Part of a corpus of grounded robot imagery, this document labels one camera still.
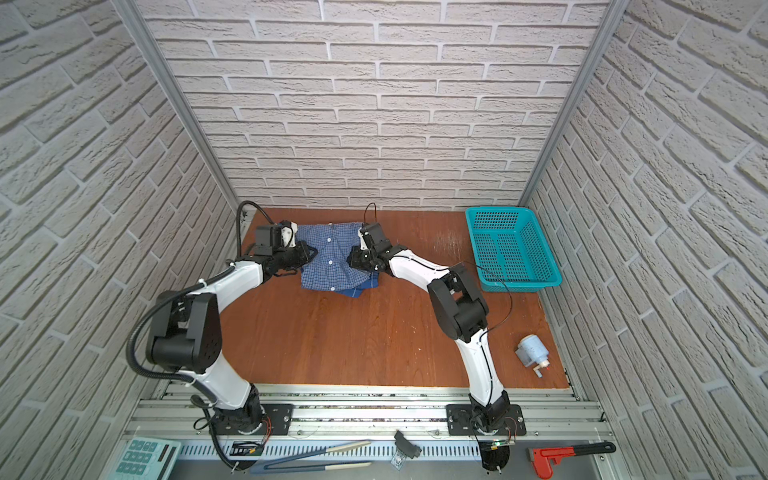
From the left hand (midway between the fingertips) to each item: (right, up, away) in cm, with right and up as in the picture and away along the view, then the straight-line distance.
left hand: (317, 245), depth 93 cm
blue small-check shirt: (+5, -8, -3) cm, 9 cm away
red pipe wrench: (+60, -49, -25) cm, 81 cm away
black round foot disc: (+49, -51, -23) cm, 74 cm away
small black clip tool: (+27, -48, -23) cm, 60 cm away
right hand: (+9, -3, +2) cm, 10 cm away
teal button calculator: (-32, -49, -26) cm, 64 cm away
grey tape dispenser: (+62, -29, -13) cm, 70 cm away
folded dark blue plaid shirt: (+12, -15, +2) cm, 19 cm away
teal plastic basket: (+69, -2, +17) cm, 71 cm away
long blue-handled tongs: (-5, -52, -25) cm, 58 cm away
